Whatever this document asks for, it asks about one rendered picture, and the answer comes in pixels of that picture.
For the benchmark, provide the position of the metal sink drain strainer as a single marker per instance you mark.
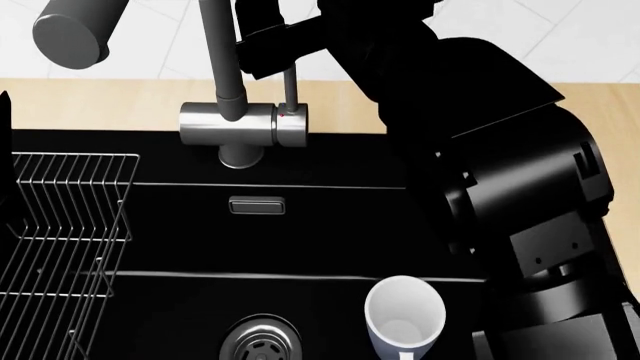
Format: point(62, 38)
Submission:
point(260, 343)

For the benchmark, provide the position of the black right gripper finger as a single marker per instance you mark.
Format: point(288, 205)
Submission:
point(260, 18)
point(270, 52)

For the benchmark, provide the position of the metal sink overflow plate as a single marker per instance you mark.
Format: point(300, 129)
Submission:
point(256, 205)

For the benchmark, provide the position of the black kitchen sink basin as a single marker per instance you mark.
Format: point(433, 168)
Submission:
point(320, 232)

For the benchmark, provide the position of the white and blue mug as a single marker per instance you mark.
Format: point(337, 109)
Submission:
point(387, 339)

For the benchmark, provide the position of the gray metal sink faucet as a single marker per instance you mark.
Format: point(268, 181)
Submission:
point(225, 123)

